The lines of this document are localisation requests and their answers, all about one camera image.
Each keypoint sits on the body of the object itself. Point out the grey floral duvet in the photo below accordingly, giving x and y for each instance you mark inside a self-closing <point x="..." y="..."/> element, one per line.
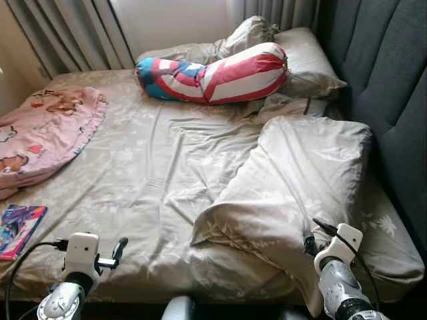
<point x="293" y="173"/>

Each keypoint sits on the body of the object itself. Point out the pink cartoon bear blanket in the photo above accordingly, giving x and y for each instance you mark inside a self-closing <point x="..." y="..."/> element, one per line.
<point x="47" y="126"/>

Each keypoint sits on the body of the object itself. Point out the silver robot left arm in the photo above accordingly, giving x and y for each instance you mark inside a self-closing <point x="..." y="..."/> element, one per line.
<point x="63" y="303"/>

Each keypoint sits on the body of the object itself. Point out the bed with grey floral sheet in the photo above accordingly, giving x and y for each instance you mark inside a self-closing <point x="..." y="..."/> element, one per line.
<point x="153" y="166"/>

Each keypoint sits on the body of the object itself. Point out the colourful comic book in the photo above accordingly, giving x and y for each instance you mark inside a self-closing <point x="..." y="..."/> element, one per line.
<point x="17" y="230"/>

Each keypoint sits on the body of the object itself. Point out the white patterned cloth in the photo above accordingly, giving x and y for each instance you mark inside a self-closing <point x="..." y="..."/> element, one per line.
<point x="287" y="106"/>

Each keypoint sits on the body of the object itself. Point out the flat grey pillow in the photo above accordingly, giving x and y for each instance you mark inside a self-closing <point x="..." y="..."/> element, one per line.
<point x="307" y="60"/>

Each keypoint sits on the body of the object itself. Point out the red blue striped bolster pillow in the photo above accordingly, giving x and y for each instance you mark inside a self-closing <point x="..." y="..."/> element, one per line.
<point x="233" y="76"/>

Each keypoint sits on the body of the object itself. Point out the dark grey upholstered headboard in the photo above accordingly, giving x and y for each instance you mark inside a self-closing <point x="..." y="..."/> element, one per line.
<point x="387" y="66"/>

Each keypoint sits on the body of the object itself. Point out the crumpled grey pillow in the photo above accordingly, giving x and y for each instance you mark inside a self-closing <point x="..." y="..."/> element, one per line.
<point x="250" y="33"/>

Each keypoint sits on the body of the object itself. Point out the grey pleated curtain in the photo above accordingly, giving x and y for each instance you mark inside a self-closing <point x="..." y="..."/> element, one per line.
<point x="73" y="33"/>

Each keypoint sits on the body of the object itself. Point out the grey curtain panel by headboard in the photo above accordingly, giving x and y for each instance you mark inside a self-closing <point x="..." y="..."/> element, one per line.
<point x="280" y="12"/>

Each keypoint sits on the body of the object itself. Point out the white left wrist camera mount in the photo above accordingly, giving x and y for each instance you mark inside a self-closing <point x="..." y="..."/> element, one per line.
<point x="81" y="250"/>

